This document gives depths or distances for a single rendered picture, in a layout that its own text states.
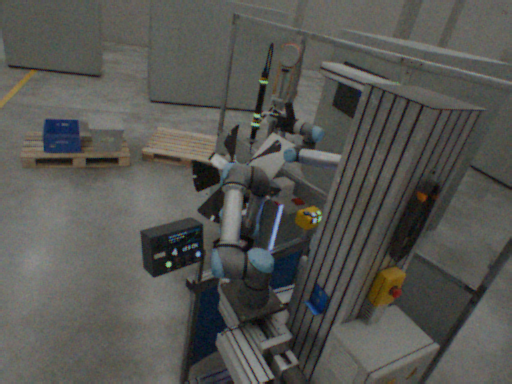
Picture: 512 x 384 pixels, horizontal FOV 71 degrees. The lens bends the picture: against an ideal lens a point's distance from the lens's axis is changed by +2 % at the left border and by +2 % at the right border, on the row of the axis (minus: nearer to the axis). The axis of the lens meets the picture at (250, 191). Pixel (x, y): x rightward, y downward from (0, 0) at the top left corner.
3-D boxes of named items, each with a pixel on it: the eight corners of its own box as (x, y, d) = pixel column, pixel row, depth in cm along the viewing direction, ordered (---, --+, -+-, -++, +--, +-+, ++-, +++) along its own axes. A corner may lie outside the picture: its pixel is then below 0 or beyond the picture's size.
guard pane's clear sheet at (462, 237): (222, 128, 358) (237, 18, 311) (477, 288, 200) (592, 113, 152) (221, 128, 358) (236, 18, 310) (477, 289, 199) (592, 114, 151)
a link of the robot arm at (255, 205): (276, 164, 169) (256, 226, 204) (254, 160, 168) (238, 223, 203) (277, 180, 161) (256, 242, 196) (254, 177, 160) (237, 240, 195)
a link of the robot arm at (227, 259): (246, 278, 142) (254, 161, 165) (209, 274, 140) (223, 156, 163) (242, 283, 153) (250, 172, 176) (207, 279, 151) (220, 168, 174)
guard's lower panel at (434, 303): (209, 204, 406) (220, 130, 363) (417, 394, 243) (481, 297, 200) (207, 205, 404) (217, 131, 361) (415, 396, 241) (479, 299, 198)
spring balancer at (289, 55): (277, 64, 263) (275, 65, 257) (282, 41, 256) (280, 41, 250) (298, 68, 261) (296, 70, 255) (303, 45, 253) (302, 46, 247)
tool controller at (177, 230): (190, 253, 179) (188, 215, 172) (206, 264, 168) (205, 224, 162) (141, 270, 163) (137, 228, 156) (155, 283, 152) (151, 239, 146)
